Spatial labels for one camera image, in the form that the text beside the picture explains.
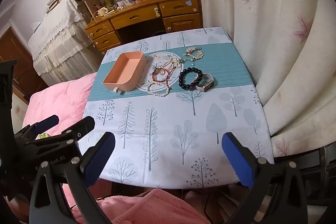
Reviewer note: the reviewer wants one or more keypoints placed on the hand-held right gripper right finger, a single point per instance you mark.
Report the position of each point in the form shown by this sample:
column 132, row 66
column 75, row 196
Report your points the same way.
column 236, row 161

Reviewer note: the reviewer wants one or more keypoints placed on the cream lace cover cloth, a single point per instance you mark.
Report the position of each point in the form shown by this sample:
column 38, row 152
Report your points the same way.
column 57, row 37

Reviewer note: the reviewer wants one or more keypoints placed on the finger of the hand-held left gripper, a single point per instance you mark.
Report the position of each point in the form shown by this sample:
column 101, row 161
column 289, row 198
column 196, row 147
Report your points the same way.
column 84, row 124
column 50, row 121

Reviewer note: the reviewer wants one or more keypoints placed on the black metal frame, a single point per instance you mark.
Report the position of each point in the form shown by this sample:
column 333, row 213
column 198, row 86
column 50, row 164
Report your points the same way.
column 325, row 161

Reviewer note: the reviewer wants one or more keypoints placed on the pink blanket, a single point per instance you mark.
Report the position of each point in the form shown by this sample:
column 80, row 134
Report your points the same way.
column 60, row 98

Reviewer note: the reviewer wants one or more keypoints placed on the pink storage box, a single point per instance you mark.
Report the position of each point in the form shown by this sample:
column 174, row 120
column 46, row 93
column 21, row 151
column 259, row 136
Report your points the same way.
column 123, row 86

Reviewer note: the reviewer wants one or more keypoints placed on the cream leaf print curtain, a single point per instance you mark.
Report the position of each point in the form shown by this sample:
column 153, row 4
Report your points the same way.
column 275, row 43

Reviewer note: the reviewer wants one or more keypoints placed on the wooden desk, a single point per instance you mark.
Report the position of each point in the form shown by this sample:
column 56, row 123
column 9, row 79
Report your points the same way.
column 136, row 16

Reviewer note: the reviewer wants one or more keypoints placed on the small green packet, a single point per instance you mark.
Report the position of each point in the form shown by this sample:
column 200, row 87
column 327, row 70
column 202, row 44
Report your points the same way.
column 43, row 136

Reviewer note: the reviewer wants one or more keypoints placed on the tree print tablecloth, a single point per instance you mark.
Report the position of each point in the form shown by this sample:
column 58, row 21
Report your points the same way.
column 170, row 134

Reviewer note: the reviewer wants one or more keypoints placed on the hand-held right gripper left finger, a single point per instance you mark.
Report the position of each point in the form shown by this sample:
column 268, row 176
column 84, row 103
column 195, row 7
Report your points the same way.
column 99, row 158

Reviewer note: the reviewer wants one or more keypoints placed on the pink band wristwatch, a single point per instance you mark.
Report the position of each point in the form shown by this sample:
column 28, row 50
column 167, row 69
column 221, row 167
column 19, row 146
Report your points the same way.
column 202, row 87

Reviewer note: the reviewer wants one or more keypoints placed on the brown wooden door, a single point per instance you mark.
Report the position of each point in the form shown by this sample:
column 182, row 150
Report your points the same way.
column 15, row 48

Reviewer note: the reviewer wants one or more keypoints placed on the pink fleece clothing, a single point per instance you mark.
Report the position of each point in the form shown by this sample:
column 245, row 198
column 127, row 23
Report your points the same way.
column 147, row 208

